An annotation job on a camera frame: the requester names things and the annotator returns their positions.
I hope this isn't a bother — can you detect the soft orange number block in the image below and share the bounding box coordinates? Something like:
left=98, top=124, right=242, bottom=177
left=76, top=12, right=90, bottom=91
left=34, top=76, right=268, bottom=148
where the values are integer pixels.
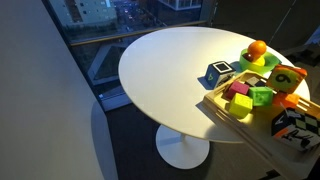
left=266, top=64, right=307, bottom=93

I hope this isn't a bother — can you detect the blue soft block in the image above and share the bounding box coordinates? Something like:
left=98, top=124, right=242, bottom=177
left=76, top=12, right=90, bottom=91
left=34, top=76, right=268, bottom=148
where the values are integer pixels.
left=205, top=61, right=236, bottom=89

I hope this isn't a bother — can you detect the wooden slatted tray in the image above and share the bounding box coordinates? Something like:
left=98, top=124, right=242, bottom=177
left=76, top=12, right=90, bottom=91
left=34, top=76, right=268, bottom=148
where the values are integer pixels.
left=202, top=70, right=320, bottom=180

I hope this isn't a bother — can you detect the black white checkered block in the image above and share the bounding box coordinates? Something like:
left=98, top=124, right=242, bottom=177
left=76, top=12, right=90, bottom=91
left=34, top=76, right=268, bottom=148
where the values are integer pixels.
left=271, top=108, right=320, bottom=151

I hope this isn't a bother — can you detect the pink foam cube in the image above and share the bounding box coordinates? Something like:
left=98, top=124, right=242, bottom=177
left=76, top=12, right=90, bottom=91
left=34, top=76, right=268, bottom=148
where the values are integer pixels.
left=226, top=81, right=249, bottom=99

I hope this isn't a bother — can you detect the yellow foam cube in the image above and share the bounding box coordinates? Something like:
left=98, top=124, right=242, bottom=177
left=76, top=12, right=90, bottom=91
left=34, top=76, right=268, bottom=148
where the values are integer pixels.
left=229, top=93, right=253, bottom=118

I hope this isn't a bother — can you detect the dark red toy in bowl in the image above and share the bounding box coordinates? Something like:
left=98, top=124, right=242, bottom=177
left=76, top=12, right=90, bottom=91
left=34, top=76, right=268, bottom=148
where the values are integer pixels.
left=242, top=53, right=254, bottom=62

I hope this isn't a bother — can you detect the dark grey foam cube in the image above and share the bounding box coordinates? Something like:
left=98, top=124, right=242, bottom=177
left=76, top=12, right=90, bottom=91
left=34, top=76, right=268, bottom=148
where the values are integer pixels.
left=245, top=77, right=265, bottom=87

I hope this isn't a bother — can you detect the green foam cube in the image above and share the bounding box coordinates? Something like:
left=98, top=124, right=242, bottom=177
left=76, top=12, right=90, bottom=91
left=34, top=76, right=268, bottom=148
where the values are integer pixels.
left=248, top=87, right=273, bottom=106

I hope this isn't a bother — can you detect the yellow toy in bowl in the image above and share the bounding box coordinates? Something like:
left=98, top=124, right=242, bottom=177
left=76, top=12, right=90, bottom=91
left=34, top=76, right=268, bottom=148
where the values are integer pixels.
left=253, top=56, right=265, bottom=66

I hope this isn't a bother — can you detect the orange fruit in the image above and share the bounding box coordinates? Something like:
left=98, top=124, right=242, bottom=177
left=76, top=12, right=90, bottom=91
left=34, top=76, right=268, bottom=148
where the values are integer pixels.
left=247, top=40, right=267, bottom=57

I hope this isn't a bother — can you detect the green plastic bowl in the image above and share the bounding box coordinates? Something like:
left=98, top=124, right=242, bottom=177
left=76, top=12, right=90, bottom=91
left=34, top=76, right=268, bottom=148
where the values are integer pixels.
left=239, top=49, right=280, bottom=75

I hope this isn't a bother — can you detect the orange foam cube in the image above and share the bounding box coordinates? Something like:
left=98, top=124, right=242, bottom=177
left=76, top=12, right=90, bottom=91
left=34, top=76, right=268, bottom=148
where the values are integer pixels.
left=272, top=92, right=300, bottom=108

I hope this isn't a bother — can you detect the white table pedestal base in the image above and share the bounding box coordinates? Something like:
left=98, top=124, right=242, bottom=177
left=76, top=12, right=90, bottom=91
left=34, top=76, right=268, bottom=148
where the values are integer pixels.
left=156, top=125, right=210, bottom=170

